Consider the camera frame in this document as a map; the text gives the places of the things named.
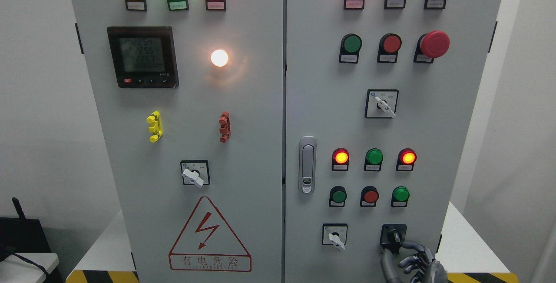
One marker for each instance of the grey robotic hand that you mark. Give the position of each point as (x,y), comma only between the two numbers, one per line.
(429,269)

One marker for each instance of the black rotary knob switch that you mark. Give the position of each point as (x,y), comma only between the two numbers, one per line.
(392,236)

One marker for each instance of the green push button lower right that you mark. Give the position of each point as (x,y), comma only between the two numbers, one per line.
(400,196)

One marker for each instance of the green push button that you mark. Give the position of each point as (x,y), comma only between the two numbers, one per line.
(337,196)
(400,196)
(349,48)

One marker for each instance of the red push button lower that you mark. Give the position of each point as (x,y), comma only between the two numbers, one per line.
(369,196)

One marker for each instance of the red push button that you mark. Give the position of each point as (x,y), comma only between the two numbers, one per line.
(369,196)
(389,46)

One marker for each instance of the red indicator light lower right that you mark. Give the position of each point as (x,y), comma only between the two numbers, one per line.
(406,160)

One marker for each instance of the green push button lower left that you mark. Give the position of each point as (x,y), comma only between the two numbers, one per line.
(337,196)

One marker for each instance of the green indicator light lower middle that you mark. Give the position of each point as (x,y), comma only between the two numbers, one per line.
(373,160)

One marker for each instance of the red lit indicator lower left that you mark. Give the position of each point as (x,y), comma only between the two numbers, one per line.
(340,160)

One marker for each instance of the red electric hazard warning sticker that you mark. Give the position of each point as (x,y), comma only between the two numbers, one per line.
(208,243)

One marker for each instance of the grey electrical control cabinet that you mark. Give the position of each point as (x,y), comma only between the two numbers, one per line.
(283,82)

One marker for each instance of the red emergency stop mushroom button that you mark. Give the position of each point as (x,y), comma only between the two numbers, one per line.
(431,45)

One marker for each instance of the red push button upper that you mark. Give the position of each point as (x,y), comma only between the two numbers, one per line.
(389,46)

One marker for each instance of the green push button upper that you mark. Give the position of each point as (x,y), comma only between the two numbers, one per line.
(349,48)

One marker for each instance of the red terminal clip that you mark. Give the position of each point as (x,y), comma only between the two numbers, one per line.
(225,129)

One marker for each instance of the white lit indicator lamp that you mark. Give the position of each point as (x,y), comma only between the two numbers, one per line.
(219,58)

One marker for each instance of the yellow terminal clip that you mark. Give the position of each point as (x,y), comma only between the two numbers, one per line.
(155,126)

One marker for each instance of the black digital power meter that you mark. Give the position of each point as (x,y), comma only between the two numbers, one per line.
(143,56)

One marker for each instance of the black device with antenna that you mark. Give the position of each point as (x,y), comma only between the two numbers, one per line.
(21,234)

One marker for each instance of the white box lower left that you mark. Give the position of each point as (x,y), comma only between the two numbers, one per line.
(14,270)

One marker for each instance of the white selector switch lower right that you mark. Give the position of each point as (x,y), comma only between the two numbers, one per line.
(335,235)

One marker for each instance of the white selector switch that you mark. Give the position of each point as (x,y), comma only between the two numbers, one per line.
(381,103)
(335,235)

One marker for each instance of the white selector switch upper right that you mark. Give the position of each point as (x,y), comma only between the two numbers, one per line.
(381,103)

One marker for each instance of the silver door latch handle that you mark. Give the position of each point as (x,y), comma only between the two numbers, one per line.
(307,155)

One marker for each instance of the white selector switch left door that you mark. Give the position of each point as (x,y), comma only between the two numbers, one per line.
(195,172)

